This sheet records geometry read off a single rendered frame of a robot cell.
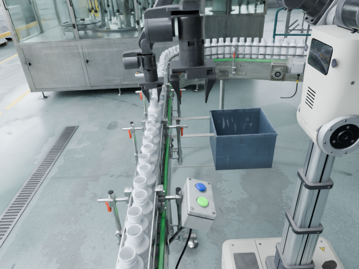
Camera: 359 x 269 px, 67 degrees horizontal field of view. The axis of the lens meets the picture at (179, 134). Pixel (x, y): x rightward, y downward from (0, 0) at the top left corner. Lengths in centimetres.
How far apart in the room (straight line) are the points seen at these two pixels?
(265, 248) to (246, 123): 75
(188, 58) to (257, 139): 90
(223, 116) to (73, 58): 324
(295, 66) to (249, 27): 399
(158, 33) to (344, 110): 63
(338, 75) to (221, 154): 75
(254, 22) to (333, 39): 541
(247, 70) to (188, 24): 198
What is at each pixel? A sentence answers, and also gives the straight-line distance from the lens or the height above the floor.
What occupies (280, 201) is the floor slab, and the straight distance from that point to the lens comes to 247.
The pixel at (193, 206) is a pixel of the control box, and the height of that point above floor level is 112.
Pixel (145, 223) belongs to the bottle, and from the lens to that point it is 73.
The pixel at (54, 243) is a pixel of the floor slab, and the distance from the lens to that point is 235.
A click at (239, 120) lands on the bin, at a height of 87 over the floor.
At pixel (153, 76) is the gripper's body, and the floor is 132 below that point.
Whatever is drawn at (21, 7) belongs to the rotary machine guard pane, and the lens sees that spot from 469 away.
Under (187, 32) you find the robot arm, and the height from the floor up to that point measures 156.
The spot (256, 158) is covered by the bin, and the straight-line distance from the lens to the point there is 152.
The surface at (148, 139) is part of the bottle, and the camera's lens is 101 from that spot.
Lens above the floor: 167
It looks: 31 degrees down
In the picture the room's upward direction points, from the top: 3 degrees counter-clockwise
